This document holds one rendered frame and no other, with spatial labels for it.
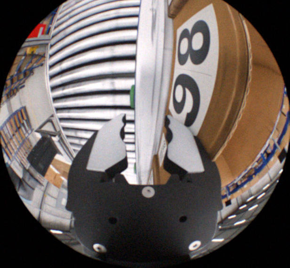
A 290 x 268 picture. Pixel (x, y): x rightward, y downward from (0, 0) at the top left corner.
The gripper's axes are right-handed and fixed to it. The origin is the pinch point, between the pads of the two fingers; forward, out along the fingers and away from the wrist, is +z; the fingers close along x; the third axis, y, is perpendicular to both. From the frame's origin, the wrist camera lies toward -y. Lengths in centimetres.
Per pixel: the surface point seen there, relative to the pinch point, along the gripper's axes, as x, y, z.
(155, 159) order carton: 4.1, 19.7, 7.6
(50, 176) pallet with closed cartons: -374, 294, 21
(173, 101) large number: 4.7, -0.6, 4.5
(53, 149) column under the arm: -78, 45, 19
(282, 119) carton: 431, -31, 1
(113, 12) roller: -13.2, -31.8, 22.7
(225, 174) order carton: 29.7, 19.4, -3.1
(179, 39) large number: 4.7, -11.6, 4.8
